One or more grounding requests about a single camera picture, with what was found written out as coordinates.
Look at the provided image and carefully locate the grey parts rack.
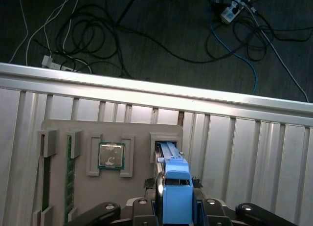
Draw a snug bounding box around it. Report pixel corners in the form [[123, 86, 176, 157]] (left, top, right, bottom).
[[31, 118, 184, 226]]

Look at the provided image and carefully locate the green RAM stick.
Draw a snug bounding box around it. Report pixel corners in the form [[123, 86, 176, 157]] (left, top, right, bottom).
[[64, 135, 75, 223]]

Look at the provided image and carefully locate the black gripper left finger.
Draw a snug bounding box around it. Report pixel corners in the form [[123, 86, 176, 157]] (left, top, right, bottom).
[[63, 177, 158, 226]]

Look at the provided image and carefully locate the plain white power strip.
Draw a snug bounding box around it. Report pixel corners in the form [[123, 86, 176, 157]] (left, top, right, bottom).
[[41, 55, 81, 72]]

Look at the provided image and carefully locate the long black floor cable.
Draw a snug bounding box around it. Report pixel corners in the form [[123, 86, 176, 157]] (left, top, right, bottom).
[[114, 23, 245, 64]]

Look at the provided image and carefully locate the white power strip blue label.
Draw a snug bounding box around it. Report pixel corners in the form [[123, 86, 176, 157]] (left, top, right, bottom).
[[220, 0, 255, 23]]

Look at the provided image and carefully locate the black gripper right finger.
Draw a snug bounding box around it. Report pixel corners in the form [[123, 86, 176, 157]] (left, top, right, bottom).
[[192, 176, 293, 226]]

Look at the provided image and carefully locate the silver CPU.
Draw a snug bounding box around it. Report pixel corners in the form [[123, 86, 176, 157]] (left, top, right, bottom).
[[97, 142, 126, 168]]

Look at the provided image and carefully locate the white floor cable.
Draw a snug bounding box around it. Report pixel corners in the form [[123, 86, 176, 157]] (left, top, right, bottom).
[[242, 3, 310, 103]]

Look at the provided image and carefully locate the blue floor cable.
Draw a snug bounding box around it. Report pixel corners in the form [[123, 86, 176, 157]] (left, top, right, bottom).
[[207, 0, 259, 94]]

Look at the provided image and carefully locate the hard disk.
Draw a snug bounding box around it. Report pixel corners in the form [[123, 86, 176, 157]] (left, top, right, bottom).
[[154, 141, 196, 226]]

